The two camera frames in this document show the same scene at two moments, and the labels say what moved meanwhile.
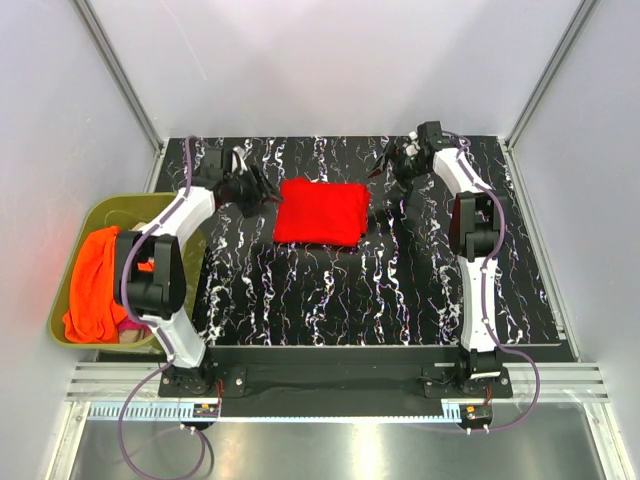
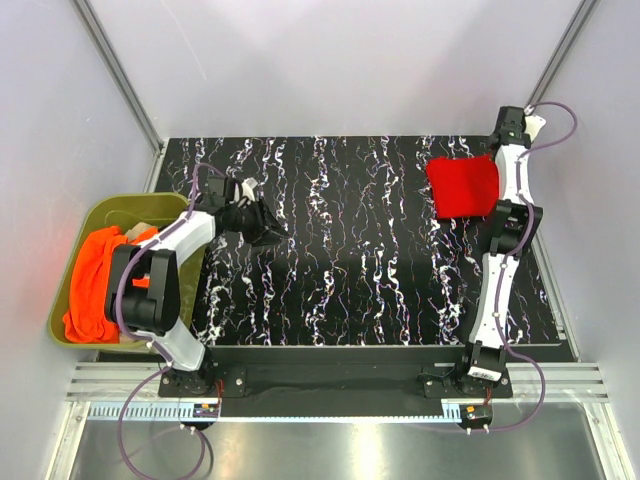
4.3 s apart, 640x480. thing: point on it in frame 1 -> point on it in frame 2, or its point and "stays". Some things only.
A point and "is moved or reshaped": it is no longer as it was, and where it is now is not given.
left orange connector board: [206, 410] stays
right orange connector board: [476, 412] stays
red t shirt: [323, 213] is moved or reshaped
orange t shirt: [94, 314] stays
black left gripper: [262, 192] -> [265, 231]
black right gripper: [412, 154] -> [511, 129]
